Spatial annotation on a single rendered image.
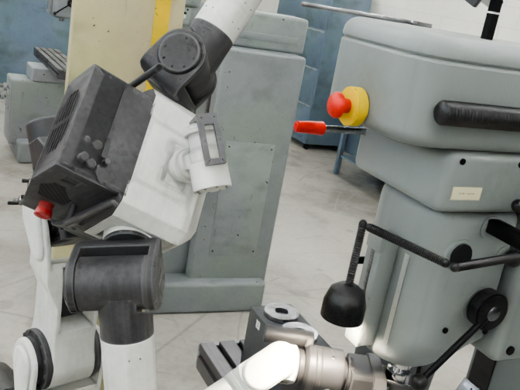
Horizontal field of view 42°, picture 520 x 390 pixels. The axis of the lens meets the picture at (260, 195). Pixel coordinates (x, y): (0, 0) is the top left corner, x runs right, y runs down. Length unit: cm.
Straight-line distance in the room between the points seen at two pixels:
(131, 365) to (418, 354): 49
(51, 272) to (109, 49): 134
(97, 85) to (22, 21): 880
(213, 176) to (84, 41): 161
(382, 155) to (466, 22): 637
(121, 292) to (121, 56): 168
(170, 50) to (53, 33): 880
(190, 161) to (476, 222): 48
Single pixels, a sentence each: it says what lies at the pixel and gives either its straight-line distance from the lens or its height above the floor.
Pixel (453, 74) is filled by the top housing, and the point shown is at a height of 184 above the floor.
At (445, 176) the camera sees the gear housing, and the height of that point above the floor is 169.
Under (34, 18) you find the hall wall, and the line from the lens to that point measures 998.
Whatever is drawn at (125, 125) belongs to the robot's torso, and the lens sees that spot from 117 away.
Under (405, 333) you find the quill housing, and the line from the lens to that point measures 119.
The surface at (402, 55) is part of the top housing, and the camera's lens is 98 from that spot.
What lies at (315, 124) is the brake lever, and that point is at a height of 171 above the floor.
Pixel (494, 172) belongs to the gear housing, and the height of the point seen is 170.
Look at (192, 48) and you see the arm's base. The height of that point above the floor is 178.
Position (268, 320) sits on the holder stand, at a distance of 170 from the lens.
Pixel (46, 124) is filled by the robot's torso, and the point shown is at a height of 154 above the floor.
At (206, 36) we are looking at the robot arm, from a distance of 131.
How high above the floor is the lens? 191
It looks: 17 degrees down
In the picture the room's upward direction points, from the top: 10 degrees clockwise
